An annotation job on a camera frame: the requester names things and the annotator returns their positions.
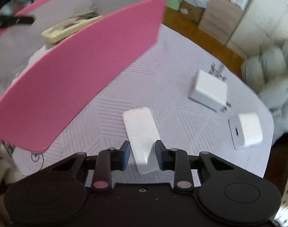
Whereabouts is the white power bank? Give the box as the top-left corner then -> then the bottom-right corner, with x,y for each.
122,107 -> 160,175

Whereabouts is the pink cardboard box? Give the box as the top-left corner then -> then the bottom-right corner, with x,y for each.
0,0 -> 166,152

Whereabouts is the cream remote purple buttons upper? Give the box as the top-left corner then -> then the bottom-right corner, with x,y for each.
41,11 -> 103,45

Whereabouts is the white patterned table cloth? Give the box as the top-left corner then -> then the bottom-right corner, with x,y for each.
13,26 -> 273,177

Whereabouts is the white square charger block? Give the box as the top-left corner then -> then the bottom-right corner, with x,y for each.
188,70 -> 228,112

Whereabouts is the white small usb charger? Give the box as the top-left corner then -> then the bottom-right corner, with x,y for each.
228,113 -> 263,150

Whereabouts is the grey puffer jacket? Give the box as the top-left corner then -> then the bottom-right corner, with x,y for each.
241,40 -> 288,142

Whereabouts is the cardboard box on floor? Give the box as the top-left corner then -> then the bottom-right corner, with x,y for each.
179,1 -> 205,25

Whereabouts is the wooden shelf cabinet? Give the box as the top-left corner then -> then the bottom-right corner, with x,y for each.
198,0 -> 251,45

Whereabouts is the wooden wardrobe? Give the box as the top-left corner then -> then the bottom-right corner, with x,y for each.
226,0 -> 288,59

